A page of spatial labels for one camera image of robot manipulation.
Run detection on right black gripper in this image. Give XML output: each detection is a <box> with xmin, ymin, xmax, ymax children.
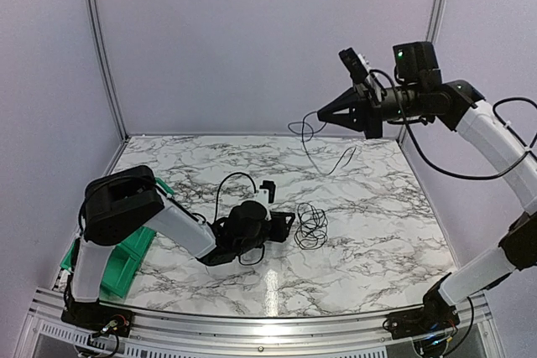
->
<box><xmin>319</xmin><ymin>79</ymin><xmax>426</xmax><ymax>138</ymax></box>

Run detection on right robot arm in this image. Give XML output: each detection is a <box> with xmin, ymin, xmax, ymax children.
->
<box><xmin>316</xmin><ymin>42</ymin><xmax>536</xmax><ymax>331</ymax></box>

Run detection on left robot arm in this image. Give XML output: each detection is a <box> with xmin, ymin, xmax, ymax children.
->
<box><xmin>66</xmin><ymin>165</ymin><xmax>296</xmax><ymax>329</ymax></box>

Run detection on far green storage bin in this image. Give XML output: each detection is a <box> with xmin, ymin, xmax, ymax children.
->
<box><xmin>155</xmin><ymin>177</ymin><xmax>175</xmax><ymax>198</ymax></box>

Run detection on green storage bin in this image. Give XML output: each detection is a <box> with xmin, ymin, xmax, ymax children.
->
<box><xmin>119</xmin><ymin>226</ymin><xmax>156</xmax><ymax>260</ymax></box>
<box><xmin>155</xmin><ymin>177</ymin><xmax>175</xmax><ymax>198</ymax></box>
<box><xmin>60</xmin><ymin>238</ymin><xmax>142</xmax><ymax>303</ymax></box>

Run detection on middle green storage bin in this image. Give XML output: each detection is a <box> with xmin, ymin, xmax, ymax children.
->
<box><xmin>119</xmin><ymin>226</ymin><xmax>156</xmax><ymax>260</ymax></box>

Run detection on near green storage bin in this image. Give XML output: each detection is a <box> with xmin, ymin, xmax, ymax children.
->
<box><xmin>60</xmin><ymin>238</ymin><xmax>142</xmax><ymax>303</ymax></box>

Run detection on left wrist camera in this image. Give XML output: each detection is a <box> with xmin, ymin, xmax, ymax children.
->
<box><xmin>254</xmin><ymin>180</ymin><xmax>276</xmax><ymax>207</ymax></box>

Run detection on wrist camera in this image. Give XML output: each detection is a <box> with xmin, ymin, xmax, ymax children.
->
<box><xmin>338</xmin><ymin>48</ymin><xmax>386</xmax><ymax>101</ymax></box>
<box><xmin>254</xmin><ymin>180</ymin><xmax>276</xmax><ymax>207</ymax></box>

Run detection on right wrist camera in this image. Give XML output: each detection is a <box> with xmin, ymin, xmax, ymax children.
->
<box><xmin>338</xmin><ymin>48</ymin><xmax>386</xmax><ymax>101</ymax></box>

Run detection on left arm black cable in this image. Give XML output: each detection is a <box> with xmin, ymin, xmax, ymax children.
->
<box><xmin>216</xmin><ymin>171</ymin><xmax>268</xmax><ymax>267</ymax></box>

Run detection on front aluminium rail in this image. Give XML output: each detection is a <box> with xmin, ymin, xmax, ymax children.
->
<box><xmin>15</xmin><ymin>288</ymin><xmax>504</xmax><ymax>357</ymax></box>

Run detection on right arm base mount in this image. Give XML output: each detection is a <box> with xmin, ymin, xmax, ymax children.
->
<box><xmin>383</xmin><ymin>285</ymin><xmax>460</xmax><ymax>340</ymax></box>

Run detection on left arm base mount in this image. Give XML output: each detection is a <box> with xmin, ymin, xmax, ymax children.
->
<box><xmin>61</xmin><ymin>301</ymin><xmax>134</xmax><ymax>337</ymax></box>

